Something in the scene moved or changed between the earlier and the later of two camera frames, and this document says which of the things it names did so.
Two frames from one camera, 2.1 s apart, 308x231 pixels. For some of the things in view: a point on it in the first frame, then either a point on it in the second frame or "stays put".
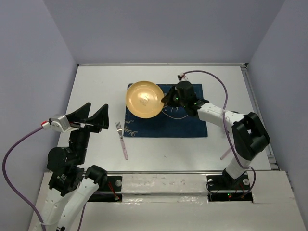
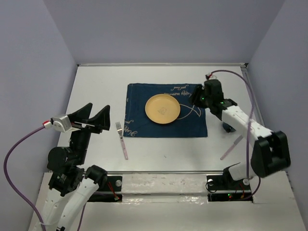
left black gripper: (100, 118) stays put
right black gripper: (166, 99) -> (198, 90)
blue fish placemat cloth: (171, 121) stays put
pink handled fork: (120, 129) stays put
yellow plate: (143, 99) -> (162, 109)
